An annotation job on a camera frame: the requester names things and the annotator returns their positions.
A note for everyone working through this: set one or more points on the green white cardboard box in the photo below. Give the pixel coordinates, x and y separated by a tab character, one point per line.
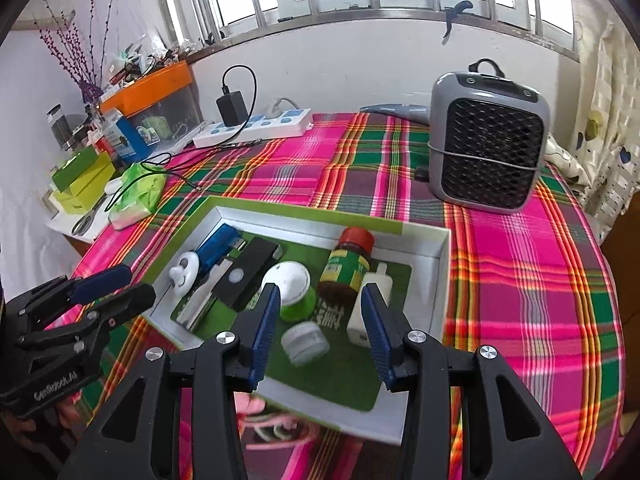
325	380

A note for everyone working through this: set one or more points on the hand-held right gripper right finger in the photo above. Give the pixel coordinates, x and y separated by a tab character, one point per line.
377	335

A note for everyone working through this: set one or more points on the dark glass jar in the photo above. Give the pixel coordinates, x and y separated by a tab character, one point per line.
57	127

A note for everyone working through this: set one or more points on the white panda figure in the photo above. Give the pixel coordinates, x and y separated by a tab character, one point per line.
185	270

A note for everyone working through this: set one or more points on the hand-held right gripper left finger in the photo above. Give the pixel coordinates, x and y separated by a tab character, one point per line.
265	330

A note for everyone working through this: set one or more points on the silver metal lighter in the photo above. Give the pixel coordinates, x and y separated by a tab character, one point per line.
197	305

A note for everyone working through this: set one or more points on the small white plastic jar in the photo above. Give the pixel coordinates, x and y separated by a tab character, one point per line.
305	342

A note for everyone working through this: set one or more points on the orange lidded storage box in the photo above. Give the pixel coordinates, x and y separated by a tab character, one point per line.
150	82

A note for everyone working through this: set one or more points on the spotted cream pillow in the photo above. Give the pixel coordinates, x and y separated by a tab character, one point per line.
565	162

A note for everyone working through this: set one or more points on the grey space heater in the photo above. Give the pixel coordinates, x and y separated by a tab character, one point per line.
485	145

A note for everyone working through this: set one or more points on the pink plastic clip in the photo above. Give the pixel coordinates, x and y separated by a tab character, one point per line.
247	402

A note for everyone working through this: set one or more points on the pile of small windowsill items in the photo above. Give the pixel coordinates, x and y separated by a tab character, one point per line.
145	60

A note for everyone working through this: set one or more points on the green tissue packet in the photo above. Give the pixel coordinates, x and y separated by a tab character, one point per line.
137	187

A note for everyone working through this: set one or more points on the cream patterned curtain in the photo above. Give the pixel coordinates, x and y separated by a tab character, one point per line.
610	135

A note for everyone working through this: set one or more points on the black window hook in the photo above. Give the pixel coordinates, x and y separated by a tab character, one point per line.
452	12

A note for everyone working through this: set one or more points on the white green round stand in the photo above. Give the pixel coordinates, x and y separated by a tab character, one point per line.
292	280

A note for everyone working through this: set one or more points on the pink plaid tablecloth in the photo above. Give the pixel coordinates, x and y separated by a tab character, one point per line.
525	285

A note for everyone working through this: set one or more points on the grey scissors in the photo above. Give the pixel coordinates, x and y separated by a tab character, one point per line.
84	223

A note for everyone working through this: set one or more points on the white side table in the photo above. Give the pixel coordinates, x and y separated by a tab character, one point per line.
57	222

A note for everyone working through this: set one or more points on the black power adapter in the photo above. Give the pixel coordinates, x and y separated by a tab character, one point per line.
231	109

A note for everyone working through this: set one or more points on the white USB charger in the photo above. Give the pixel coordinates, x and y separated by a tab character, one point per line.
357	320

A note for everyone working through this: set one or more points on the lime green flat box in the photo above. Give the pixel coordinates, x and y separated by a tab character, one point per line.
85	195

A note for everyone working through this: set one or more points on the white power strip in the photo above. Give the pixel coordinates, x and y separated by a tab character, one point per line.
280	122

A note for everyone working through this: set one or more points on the black remote control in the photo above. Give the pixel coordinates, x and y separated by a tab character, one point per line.
245	272

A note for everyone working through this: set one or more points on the purple flower branches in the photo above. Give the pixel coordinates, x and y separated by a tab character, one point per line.
87	87

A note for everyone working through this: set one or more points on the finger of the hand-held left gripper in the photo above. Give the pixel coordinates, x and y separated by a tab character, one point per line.
130	305
100	282

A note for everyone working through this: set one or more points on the blue USB adapter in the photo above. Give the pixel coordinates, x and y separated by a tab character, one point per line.
217	245

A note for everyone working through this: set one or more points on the brown jar red lid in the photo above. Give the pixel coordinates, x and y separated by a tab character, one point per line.
345	270

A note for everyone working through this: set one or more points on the window with metal bars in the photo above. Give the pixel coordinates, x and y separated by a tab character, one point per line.
350	12

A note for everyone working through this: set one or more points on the blue white carton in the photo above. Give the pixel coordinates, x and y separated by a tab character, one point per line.
125	135

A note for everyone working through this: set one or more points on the dark green flat box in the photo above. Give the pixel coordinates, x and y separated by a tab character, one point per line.
75	167

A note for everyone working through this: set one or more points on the grey plastic nozzle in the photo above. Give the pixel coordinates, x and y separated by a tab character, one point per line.
400	110

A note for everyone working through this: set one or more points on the brown wooden panel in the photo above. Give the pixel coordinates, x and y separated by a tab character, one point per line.
625	270

